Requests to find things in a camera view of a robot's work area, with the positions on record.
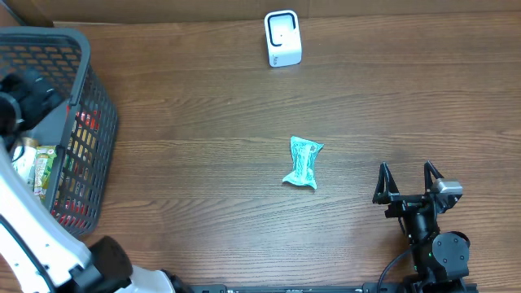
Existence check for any teal packet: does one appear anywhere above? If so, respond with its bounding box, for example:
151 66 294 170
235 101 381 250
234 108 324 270
282 136 324 190

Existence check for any white tube with gold cap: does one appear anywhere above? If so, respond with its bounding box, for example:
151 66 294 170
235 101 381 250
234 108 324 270
12 137 39 190

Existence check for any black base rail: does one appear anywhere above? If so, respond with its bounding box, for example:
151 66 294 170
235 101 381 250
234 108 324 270
189 282 479 293

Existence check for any white barcode scanner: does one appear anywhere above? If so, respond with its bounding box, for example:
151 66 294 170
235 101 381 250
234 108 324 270
264 10 303 68

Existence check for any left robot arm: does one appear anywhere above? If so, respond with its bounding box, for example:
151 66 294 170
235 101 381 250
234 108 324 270
1 70 191 292

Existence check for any orange spaghetti packet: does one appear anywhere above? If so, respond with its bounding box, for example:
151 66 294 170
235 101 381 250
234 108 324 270
52 111 100 230

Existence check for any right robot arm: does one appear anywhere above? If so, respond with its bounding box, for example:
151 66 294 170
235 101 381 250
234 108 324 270
372 161 477 292

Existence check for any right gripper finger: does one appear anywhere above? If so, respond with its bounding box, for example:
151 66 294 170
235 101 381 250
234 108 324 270
372 162 400 204
424 160 443 191

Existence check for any grey plastic shopping basket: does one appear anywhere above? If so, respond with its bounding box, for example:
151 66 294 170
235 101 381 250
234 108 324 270
1 26 118 237

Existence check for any green snack packet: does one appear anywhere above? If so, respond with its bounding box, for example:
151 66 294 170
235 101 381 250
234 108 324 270
33 146 57 203

